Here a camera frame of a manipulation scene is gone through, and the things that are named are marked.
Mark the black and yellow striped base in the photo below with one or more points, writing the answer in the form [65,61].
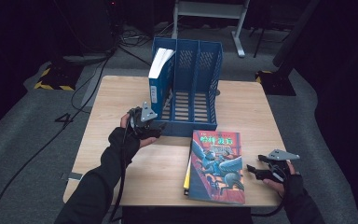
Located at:
[59,77]
[276,84]

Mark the person's left hand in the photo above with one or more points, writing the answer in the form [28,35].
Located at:
[124,141]

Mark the blue plastic file rack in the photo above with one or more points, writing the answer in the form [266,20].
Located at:
[183,128]

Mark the thick blue book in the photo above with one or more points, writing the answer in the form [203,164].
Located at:
[160,90]

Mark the illustrated blue and red book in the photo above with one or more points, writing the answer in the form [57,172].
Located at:
[217,168]

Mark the grey tape piece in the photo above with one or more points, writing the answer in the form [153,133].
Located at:
[74,176]

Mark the black floor tape mark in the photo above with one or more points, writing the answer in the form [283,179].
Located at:
[64,119]

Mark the black slanted pole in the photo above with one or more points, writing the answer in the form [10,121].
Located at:
[292,37]

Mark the person's right hand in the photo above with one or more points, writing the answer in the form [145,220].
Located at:
[293,186]

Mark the white metal desk frame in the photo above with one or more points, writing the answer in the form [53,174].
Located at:
[211,9]

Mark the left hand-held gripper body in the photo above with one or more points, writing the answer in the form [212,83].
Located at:
[140,124]

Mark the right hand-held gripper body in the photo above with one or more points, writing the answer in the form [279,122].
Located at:
[276,169]

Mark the yellow book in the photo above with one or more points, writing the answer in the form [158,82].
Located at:
[187,180]

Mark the black stand leg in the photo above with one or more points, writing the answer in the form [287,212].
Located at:
[260,43]

